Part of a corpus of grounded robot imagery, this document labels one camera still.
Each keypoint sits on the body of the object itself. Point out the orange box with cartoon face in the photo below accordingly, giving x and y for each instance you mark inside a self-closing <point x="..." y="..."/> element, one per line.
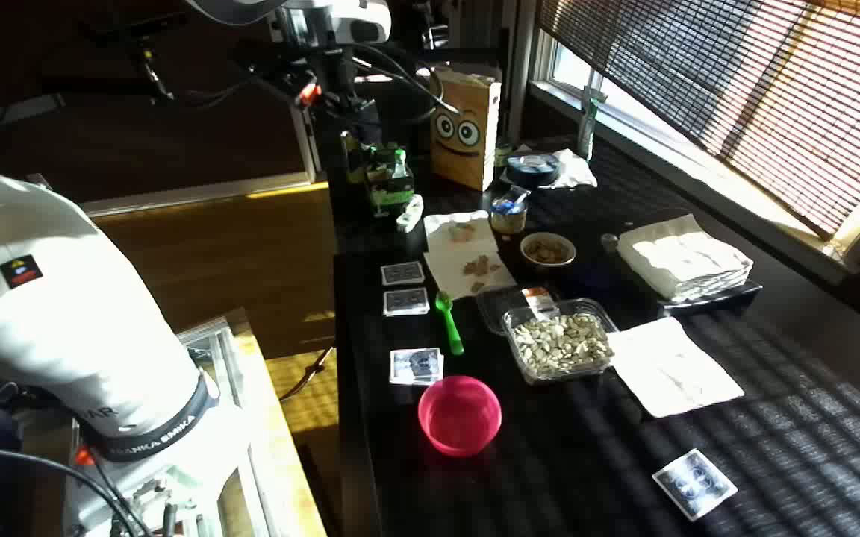
<point x="464" y="129"/>

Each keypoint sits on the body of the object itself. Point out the flat white napkin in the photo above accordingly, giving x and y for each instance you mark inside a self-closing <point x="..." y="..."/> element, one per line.
<point x="669" y="369"/>

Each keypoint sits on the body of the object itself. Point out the pink plastic bowl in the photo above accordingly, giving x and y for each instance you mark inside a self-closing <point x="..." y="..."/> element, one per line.
<point x="461" y="420"/>

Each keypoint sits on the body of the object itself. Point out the bamboo window blind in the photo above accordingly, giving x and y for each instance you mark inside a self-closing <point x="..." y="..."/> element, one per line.
<point x="748" y="90"/>

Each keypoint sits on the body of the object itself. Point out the black round object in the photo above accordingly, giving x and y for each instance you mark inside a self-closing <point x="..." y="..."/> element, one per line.
<point x="533" y="169"/>

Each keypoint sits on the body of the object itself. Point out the blue playing card stack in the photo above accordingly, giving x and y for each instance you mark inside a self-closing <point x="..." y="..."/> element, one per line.
<point x="406" y="303"/>
<point x="416" y="366"/>
<point x="401" y="272"/>

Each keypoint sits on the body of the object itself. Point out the small brown bowl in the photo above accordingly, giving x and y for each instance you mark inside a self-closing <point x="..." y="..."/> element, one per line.
<point x="548" y="251"/>

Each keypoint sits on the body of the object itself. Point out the paper towel with brown bits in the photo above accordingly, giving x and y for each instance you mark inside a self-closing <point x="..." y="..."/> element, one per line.
<point x="473" y="272"/>

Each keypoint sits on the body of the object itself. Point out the small orange snack packet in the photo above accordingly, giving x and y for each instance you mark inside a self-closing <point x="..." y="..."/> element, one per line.
<point x="539" y="299"/>

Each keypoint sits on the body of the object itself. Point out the paper towel with orange candies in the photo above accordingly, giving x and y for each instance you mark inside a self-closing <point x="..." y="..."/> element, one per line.
<point x="455" y="232"/>

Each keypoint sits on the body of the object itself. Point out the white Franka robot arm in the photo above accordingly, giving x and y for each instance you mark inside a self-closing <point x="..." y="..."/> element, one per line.
<point x="51" y="299"/>

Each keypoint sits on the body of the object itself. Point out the green plastic spoon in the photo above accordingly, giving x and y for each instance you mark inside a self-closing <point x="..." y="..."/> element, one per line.
<point x="448" y="324"/>

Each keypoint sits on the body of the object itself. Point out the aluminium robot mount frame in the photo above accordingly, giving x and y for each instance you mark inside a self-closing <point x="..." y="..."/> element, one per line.
<point x="200" y="478"/>

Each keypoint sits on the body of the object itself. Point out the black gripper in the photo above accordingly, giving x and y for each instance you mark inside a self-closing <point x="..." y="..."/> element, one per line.
<point x="352" y="99"/>

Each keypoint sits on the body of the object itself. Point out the single blue playing card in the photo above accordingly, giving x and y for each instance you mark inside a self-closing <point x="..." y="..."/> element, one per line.
<point x="693" y="485"/>

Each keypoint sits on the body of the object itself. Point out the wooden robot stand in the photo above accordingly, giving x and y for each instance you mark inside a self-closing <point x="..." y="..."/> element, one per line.
<point x="283" y="450"/>

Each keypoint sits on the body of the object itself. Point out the white napkin stack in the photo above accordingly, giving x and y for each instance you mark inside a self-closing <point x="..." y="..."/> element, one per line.
<point x="684" y="257"/>

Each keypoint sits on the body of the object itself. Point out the crumpled white cloth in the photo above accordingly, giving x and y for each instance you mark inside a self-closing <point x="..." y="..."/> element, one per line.
<point x="578" y="172"/>

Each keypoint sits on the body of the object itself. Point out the white window frame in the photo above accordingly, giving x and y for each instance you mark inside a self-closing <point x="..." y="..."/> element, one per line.
<point x="688" y="166"/>

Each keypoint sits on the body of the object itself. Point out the clear container of seeds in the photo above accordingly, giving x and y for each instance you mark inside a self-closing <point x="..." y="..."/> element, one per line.
<point x="560" y="347"/>

